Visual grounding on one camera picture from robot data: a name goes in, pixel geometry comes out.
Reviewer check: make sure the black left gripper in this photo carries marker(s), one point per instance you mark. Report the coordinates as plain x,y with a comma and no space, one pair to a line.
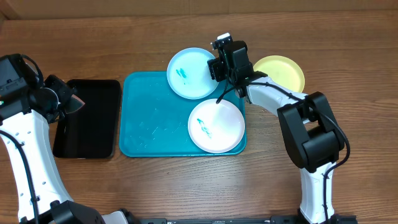
63,88

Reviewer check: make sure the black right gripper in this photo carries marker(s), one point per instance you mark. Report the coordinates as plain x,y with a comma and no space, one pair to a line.
217,72

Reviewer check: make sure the green and pink sponge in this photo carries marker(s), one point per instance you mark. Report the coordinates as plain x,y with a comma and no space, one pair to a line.
73,105

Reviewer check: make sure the yellow plate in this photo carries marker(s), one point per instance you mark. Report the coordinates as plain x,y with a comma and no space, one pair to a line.
283,71

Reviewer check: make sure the white plate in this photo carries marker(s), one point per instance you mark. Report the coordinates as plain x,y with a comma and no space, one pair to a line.
216,127

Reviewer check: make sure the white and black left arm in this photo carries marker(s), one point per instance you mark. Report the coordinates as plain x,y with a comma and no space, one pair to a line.
29,104

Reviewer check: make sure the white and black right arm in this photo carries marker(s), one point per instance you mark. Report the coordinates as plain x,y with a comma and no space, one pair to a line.
312,137

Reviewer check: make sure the black rectangular tray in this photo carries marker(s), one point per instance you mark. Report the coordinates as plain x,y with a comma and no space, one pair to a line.
90,132

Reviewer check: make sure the blue plastic tray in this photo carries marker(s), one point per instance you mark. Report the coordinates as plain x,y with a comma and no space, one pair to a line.
154,118

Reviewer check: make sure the light blue plate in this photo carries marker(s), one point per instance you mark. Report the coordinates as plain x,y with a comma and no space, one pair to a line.
188,73

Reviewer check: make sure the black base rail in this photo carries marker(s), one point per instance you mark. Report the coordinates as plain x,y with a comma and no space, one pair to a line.
284,219

